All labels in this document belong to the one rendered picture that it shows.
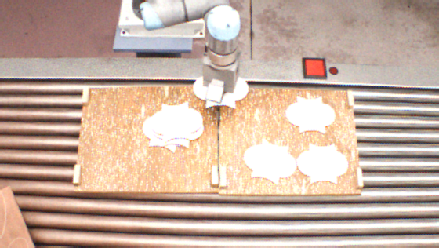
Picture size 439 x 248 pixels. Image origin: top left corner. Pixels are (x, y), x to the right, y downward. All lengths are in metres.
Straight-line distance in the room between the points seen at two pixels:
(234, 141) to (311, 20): 1.66
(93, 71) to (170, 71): 0.25
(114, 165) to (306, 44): 1.70
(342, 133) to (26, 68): 1.04
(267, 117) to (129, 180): 0.45
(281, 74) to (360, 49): 1.38
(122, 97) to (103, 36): 1.41
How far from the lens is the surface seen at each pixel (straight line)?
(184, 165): 1.63
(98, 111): 1.75
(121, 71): 1.85
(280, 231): 1.59
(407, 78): 1.94
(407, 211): 1.70
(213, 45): 1.40
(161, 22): 1.42
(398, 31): 3.32
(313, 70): 1.85
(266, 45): 3.07
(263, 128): 1.70
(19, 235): 1.52
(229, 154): 1.65
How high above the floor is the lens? 2.40
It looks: 60 degrees down
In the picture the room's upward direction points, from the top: 3 degrees clockwise
